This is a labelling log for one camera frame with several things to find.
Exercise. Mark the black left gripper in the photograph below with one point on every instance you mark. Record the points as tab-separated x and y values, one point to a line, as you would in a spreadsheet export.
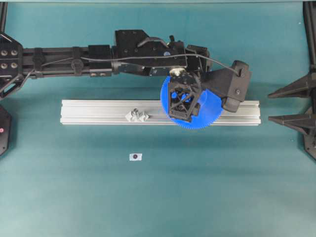
183	90

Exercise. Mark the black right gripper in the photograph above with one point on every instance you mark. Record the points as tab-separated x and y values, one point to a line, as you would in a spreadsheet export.
304	123

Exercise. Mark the large blue plastic gear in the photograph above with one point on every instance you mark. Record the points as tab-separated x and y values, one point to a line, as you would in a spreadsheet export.
210	108

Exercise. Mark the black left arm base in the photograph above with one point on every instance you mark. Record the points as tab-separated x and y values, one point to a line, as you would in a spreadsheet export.
5	128

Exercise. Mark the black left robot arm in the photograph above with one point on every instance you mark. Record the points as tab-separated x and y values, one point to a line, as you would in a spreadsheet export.
134	52

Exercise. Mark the white marker sticker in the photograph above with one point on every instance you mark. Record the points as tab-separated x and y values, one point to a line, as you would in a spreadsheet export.
135	157

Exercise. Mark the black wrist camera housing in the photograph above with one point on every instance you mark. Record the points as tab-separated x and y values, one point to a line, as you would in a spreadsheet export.
230	86

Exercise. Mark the left metal shaft with bracket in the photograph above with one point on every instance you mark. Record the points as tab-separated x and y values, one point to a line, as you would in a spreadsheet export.
136	116

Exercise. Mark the black right frame post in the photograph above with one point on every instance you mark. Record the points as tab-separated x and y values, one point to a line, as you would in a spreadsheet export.
309	14

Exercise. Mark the black frame post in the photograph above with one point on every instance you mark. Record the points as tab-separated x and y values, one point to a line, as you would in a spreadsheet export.
3	15
309	14

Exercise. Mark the aluminium extrusion rail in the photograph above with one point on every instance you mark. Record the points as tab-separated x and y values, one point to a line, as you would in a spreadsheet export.
112	112

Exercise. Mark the black left frame post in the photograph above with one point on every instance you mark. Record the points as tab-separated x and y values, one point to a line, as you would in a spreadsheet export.
3	15

